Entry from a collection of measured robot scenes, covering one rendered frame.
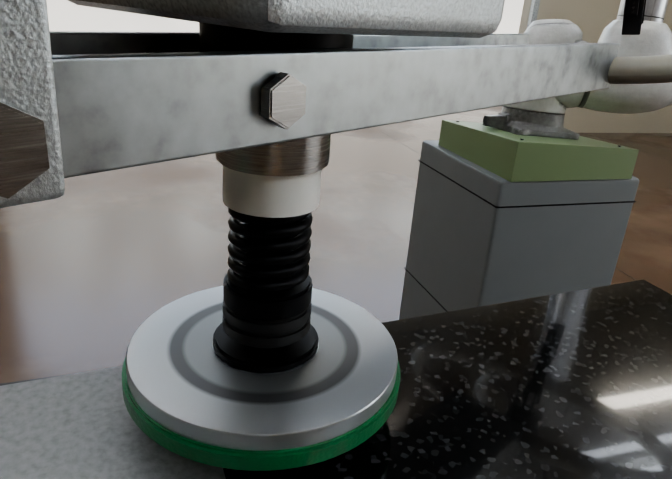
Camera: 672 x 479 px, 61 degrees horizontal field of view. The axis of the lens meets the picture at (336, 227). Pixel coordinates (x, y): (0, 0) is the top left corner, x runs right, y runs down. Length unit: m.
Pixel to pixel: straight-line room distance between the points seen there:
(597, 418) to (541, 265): 0.95
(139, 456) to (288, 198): 0.22
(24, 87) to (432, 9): 0.21
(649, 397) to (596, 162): 0.92
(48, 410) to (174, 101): 0.31
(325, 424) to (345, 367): 0.07
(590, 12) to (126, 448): 6.55
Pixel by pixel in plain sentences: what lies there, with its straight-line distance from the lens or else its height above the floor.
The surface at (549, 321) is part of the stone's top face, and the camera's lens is 0.70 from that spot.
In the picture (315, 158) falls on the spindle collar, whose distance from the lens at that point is 0.38.
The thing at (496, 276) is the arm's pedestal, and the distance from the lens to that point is 1.42.
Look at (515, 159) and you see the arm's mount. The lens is 1.32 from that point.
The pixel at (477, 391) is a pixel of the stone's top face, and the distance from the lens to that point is 0.55.
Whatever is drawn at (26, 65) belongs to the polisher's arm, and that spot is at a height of 1.11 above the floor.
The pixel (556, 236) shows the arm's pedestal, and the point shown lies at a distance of 1.48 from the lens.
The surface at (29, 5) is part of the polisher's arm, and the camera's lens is 0.23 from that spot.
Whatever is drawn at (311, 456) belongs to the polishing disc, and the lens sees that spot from 0.41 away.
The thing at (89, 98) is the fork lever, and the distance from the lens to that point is 0.27.
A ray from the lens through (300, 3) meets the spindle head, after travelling 0.26.
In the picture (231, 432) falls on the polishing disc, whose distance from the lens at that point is 0.39.
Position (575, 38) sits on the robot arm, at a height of 1.10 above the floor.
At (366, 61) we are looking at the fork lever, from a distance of 0.37.
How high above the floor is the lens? 1.14
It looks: 21 degrees down
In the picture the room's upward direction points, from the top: 5 degrees clockwise
